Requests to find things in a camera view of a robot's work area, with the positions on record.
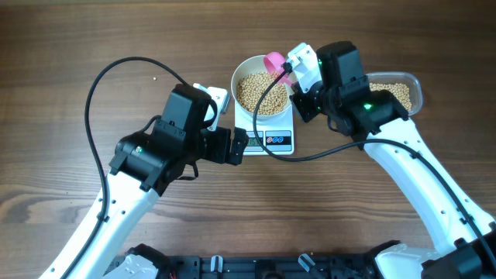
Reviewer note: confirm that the clear plastic container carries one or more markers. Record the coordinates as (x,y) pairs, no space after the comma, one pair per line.
(405,78)

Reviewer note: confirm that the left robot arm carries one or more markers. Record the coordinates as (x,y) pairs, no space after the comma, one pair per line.
(143,166)

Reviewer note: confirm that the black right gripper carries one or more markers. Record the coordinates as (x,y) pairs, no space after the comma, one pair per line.
(298,98)

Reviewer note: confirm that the soybeans in bowl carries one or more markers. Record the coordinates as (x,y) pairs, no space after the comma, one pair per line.
(250,89)

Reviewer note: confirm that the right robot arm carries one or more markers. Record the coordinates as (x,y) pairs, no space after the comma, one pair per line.
(331,81)

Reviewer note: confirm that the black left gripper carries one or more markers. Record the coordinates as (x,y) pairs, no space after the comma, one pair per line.
(220,153)

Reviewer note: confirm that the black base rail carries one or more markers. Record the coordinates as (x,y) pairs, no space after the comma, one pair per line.
(346,266)

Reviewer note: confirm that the white bowl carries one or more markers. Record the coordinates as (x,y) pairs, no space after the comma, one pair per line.
(251,66)

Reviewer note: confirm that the soybeans in container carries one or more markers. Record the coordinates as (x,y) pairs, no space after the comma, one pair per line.
(399,90)

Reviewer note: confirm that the pink plastic measuring scoop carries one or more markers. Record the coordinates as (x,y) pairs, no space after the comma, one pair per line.
(273,63)

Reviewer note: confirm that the white digital kitchen scale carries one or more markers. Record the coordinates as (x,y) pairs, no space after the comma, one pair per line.
(275,131)

